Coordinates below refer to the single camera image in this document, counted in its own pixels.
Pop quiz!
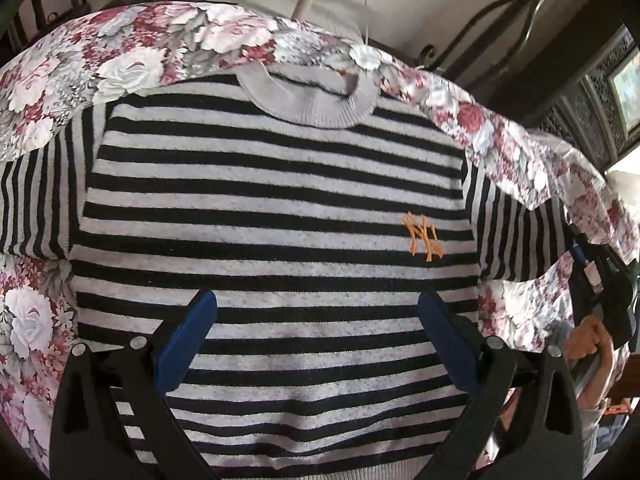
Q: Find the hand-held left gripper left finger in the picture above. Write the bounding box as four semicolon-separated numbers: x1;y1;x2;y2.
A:
50;289;221;480

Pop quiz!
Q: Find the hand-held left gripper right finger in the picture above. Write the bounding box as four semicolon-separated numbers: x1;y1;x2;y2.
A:
417;289;588;480

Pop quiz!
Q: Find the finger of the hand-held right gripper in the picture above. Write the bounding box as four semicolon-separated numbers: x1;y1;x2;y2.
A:
567;232;601;273

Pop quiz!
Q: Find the black grey striped sweater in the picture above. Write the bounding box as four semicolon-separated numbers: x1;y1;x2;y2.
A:
0;62;581;480

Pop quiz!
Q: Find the person's right forearm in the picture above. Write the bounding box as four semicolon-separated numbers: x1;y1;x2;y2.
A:
570;350;628;418

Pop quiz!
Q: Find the person's right hand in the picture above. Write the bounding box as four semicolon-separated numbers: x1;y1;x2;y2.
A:
562;316;617;362

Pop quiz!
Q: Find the dark carved wooden cabinet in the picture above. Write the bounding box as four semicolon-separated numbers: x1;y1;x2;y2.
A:
495;0;640;171

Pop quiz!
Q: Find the framed picture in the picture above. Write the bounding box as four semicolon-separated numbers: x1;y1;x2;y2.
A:
606;54;640;132

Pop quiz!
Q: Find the floral bed sheet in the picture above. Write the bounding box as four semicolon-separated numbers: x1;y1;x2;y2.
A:
0;1;640;480

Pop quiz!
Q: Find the white cable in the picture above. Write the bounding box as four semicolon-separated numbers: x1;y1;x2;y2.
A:
361;0;382;47

